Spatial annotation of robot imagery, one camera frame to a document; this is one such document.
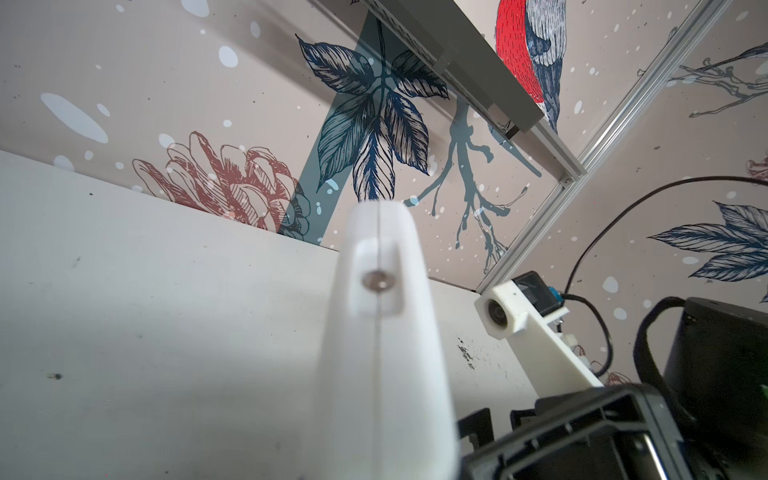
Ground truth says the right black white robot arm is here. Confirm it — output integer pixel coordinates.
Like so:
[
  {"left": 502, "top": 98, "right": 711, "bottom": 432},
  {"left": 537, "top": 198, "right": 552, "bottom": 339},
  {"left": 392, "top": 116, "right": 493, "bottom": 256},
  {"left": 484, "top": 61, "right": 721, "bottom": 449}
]
[{"left": 459, "top": 297, "right": 767, "bottom": 479}]

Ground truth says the right camera black cable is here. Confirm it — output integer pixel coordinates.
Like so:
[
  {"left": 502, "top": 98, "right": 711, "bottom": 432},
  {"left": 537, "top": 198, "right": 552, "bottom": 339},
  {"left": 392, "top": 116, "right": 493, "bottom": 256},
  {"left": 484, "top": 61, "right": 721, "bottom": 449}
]
[{"left": 560, "top": 175, "right": 768, "bottom": 378}]

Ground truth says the white remote control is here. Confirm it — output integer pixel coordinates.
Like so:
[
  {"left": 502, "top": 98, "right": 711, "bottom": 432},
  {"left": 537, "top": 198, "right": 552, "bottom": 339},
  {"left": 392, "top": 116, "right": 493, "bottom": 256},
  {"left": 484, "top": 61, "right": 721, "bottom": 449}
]
[{"left": 301, "top": 201, "right": 459, "bottom": 479}]

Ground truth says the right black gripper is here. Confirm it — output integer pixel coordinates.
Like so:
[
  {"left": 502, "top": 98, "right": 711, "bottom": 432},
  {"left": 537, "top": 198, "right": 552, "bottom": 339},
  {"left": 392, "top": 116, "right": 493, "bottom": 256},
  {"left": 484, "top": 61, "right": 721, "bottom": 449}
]
[{"left": 458, "top": 384, "right": 693, "bottom": 479}]

